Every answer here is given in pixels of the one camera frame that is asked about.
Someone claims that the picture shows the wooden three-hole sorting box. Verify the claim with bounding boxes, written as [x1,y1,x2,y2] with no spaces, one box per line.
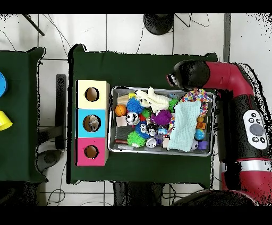
[75,80,111,167]

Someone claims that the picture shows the colourful dotted cloth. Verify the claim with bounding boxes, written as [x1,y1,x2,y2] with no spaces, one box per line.
[166,88,213,136]

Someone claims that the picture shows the dark green tablecloth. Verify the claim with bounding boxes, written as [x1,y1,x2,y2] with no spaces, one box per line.
[66,44,218,185]

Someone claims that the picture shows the purple spiky rubber toy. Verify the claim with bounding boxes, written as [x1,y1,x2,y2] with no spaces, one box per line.
[150,109,173,126]

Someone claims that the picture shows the blue spiky rubber ball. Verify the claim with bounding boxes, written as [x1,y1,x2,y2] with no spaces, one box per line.
[126,97,145,114]

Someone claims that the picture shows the mint green knitted cloth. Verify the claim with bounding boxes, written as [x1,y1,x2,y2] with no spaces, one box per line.
[168,100,201,152]

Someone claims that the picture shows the crushed silver can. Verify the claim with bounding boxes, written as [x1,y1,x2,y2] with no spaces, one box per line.
[125,111,140,126]

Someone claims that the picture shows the orange toy basketball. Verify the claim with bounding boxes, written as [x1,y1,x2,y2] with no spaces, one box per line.
[114,104,128,117]

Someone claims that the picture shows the black round stand base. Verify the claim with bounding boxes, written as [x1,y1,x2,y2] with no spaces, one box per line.
[143,13,175,36]

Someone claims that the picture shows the blue spiky ball with eyes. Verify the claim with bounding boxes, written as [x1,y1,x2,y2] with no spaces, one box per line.
[134,122,150,139]

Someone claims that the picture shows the small globe ball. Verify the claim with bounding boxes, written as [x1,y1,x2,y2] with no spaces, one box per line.
[193,128,206,141]

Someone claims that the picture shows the green spiky rubber ball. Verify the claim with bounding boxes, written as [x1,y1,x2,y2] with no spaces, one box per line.
[126,130,147,148]

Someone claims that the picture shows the black flat panel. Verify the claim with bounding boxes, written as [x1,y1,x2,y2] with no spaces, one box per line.
[55,74,67,150]

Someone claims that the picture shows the grey stand foot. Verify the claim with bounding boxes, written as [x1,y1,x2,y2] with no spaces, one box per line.
[36,149,63,172]

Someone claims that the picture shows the black rod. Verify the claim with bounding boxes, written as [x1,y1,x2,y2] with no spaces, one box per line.
[22,13,46,37]

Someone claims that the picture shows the dark green side-table cloth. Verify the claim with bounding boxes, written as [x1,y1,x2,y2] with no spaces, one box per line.
[0,47,48,184]

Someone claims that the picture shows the blue plastic cup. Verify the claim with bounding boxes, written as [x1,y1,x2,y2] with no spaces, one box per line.
[0,72,9,98]

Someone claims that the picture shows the yellow plastic cup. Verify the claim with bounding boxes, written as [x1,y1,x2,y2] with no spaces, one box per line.
[0,110,13,131]

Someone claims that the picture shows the silver wire mesh bin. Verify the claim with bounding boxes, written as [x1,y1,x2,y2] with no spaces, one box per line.
[109,85,215,157]

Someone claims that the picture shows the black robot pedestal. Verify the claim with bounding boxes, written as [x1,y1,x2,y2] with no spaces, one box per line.
[112,181,165,206]

